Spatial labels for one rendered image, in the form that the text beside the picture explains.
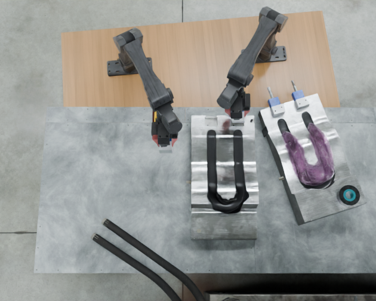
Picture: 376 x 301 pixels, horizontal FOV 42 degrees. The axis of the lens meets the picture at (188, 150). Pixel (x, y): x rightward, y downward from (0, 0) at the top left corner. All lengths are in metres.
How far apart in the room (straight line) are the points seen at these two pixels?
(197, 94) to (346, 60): 1.35
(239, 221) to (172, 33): 0.90
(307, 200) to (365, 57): 1.54
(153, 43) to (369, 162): 1.07
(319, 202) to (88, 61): 1.16
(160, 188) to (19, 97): 1.40
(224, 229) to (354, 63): 1.67
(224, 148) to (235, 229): 0.33
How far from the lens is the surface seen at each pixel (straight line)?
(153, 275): 1.93
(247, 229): 1.97
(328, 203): 2.00
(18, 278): 2.96
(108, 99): 2.18
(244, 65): 1.77
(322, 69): 2.29
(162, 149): 1.92
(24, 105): 3.15
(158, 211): 2.03
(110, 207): 2.05
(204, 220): 1.96
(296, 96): 2.13
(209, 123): 2.05
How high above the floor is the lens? 2.81
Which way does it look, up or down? 75 degrees down
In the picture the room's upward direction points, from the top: 1 degrees clockwise
